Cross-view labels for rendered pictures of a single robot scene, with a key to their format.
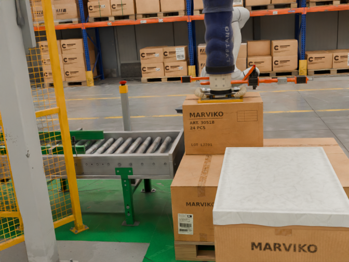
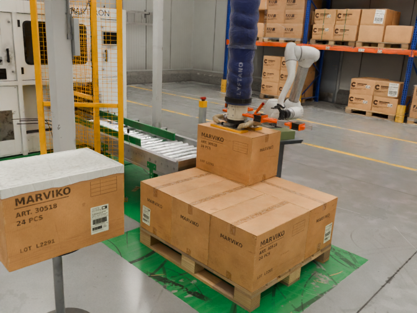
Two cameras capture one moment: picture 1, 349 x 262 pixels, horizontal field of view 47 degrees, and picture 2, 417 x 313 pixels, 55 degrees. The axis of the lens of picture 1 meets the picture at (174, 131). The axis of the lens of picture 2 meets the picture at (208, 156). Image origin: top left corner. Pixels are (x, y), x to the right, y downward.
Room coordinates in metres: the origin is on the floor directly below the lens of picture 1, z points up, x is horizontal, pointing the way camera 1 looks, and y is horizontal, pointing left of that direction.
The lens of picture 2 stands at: (0.19, -2.09, 1.68)
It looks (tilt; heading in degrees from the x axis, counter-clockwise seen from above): 17 degrees down; 34
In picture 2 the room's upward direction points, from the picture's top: 3 degrees clockwise
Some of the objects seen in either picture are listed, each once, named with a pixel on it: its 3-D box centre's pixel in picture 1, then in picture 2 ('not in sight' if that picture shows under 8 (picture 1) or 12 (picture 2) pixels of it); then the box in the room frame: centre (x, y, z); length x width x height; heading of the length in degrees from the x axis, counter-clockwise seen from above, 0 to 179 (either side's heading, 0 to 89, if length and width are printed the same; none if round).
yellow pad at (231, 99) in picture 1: (220, 98); (228, 126); (3.03, -0.37, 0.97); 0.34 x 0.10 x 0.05; 80
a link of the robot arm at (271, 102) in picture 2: (209, 77); (272, 110); (3.85, -0.37, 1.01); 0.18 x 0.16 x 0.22; 135
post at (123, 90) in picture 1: (128, 135); (201, 145); (3.81, 0.45, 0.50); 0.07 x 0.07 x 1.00; 79
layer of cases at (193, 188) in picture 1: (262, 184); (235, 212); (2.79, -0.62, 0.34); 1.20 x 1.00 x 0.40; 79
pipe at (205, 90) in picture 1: (220, 90); (236, 120); (3.13, -0.38, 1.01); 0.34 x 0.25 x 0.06; 80
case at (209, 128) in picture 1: (223, 122); (237, 149); (3.15, -0.40, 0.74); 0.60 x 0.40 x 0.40; 82
